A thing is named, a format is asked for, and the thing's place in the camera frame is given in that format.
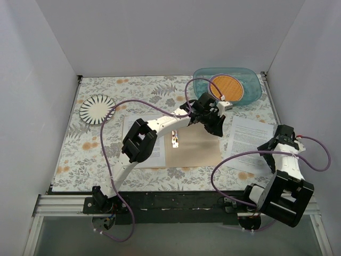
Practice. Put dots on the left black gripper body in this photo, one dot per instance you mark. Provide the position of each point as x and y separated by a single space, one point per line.
211 120

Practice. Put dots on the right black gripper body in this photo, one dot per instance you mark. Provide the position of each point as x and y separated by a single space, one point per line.
270 149

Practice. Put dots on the brown cardboard folder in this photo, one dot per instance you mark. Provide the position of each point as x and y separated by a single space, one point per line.
196 146

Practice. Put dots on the printed paper sheet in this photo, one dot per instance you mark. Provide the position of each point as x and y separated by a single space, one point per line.
157 158
246 135

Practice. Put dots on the metal folder clip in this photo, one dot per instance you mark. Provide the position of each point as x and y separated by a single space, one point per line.
175 139

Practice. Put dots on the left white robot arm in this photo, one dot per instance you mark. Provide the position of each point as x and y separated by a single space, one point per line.
140 140

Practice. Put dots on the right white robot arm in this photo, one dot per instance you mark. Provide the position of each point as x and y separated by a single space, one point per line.
287 194

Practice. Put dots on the orange woven round plate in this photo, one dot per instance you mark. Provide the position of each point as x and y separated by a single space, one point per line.
226 85

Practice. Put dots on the teal plastic container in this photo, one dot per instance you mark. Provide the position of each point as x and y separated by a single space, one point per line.
248 79

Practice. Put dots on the floral table mat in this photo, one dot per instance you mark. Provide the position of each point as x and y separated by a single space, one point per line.
88 150

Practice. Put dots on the blue striped white plate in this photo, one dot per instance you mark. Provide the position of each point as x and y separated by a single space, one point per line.
94 109

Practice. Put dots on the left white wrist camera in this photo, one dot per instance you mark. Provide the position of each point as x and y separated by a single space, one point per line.
223 106

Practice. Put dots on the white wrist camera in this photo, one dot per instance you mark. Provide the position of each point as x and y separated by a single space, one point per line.
298 141
223 106

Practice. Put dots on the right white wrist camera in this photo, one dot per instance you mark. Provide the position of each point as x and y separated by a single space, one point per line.
298 141

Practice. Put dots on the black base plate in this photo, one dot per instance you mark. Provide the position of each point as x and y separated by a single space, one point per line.
156 207

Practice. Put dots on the aluminium frame rail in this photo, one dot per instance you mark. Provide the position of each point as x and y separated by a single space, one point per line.
59 206

